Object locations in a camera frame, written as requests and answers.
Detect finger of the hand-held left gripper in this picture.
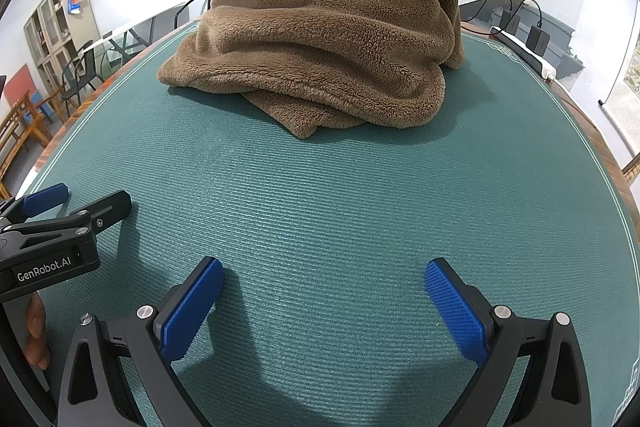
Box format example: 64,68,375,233
0,183,70,229
66,190,133,236

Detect brown fleece garment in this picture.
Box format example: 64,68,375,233
156,0,466,141

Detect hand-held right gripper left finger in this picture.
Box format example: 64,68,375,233
57,256,226,427

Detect beige glass-door cabinet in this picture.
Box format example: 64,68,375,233
24,0,101,80

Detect black chair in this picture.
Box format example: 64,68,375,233
175,0,216,28
59,40,104,108

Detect wooden chair back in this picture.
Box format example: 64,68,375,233
621,153,640,186

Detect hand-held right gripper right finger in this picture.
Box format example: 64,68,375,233
424,257,593,427

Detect green table mat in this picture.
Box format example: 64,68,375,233
10,19,633,427

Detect person's left hand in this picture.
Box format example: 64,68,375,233
25,293,52,371

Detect white power strip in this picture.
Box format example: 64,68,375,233
490,27,558,82

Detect wooden chair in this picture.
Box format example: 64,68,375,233
621,153,640,186
0,92,57,200

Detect hanging scroll painting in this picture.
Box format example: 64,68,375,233
599,27,640,158

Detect red board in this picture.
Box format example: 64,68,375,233
2,63,39,108

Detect white folding table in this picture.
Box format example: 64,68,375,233
82,18,157,55

